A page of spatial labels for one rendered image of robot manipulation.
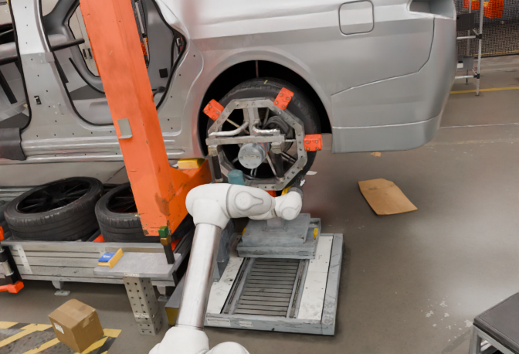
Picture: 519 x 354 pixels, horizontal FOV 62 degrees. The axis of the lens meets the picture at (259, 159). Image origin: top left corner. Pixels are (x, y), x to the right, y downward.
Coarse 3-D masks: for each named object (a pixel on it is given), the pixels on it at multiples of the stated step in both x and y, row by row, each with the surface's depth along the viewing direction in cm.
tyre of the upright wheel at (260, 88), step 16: (256, 80) 249; (272, 80) 249; (224, 96) 247; (240, 96) 242; (256, 96) 240; (272, 96) 237; (304, 96) 251; (304, 112) 237; (208, 128) 255; (304, 128) 241; (320, 128) 258; (224, 160) 261
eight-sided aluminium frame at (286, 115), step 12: (228, 108) 237; (240, 108) 236; (276, 108) 231; (216, 120) 242; (288, 120) 232; (300, 132) 233; (300, 144) 236; (300, 156) 240; (228, 168) 254; (300, 168) 242; (252, 180) 258; (264, 180) 256; (276, 180) 254; (288, 180) 246
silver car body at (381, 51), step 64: (64, 0) 424; (192, 0) 232; (256, 0) 224; (320, 0) 216; (384, 0) 209; (448, 0) 221; (0, 64) 345; (64, 64) 445; (192, 64) 247; (320, 64) 228; (384, 64) 221; (448, 64) 223; (0, 128) 345; (64, 128) 286; (192, 128) 261; (384, 128) 234
